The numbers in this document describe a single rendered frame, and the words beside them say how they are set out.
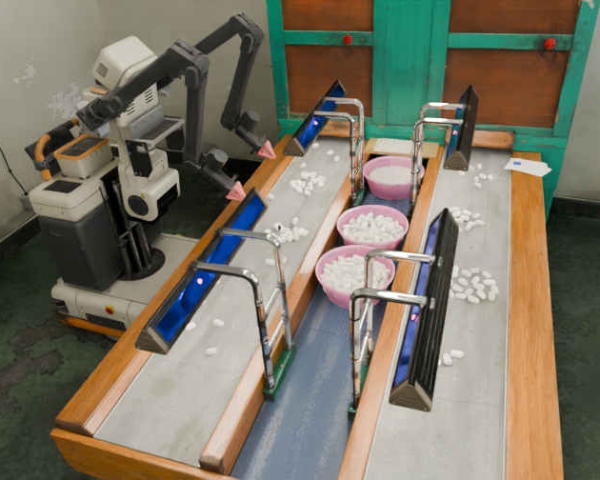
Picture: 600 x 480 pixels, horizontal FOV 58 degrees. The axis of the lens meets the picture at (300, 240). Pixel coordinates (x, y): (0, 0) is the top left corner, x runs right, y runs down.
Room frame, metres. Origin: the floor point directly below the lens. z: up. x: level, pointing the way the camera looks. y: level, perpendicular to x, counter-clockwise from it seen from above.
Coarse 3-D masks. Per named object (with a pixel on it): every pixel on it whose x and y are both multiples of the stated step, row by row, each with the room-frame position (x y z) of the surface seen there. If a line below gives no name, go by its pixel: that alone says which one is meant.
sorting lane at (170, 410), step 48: (336, 144) 2.46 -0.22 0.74; (288, 192) 2.01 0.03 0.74; (336, 192) 1.98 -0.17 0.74; (240, 288) 1.40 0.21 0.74; (192, 336) 1.19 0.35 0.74; (240, 336) 1.17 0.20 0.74; (144, 384) 1.02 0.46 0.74; (192, 384) 1.00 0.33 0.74; (96, 432) 0.87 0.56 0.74; (144, 432) 0.86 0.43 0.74; (192, 432) 0.85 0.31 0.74
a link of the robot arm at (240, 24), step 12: (240, 12) 2.18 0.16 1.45; (228, 24) 2.14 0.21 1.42; (240, 24) 2.11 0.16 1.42; (252, 24) 2.15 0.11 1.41; (216, 36) 2.17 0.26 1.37; (228, 36) 2.15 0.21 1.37; (240, 36) 2.12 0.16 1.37; (252, 36) 2.09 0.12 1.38; (204, 48) 2.20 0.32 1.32; (216, 48) 2.19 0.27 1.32; (180, 72) 2.22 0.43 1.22
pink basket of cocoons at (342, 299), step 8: (336, 248) 1.54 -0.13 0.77; (344, 248) 1.55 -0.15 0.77; (352, 248) 1.55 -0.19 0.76; (360, 248) 1.54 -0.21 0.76; (368, 248) 1.53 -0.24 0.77; (328, 256) 1.51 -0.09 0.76; (336, 256) 1.53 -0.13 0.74; (344, 256) 1.54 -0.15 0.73; (352, 256) 1.54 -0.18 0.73; (320, 264) 1.47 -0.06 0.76; (384, 264) 1.47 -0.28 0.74; (392, 264) 1.43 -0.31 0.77; (320, 272) 1.45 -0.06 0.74; (392, 272) 1.39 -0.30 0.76; (320, 280) 1.37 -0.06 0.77; (328, 288) 1.33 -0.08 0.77; (384, 288) 1.33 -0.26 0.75; (328, 296) 1.39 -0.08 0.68; (336, 296) 1.33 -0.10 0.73; (344, 296) 1.31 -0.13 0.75; (336, 304) 1.35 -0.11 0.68; (344, 304) 1.32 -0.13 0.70; (360, 304) 1.31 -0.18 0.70
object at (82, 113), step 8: (88, 104) 1.92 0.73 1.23; (96, 104) 1.89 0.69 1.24; (80, 112) 1.90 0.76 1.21; (88, 112) 1.89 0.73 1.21; (96, 112) 1.89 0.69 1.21; (88, 120) 1.89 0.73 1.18; (96, 120) 1.89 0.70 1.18; (104, 120) 1.90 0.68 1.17; (88, 128) 1.88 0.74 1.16; (96, 128) 1.88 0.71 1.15
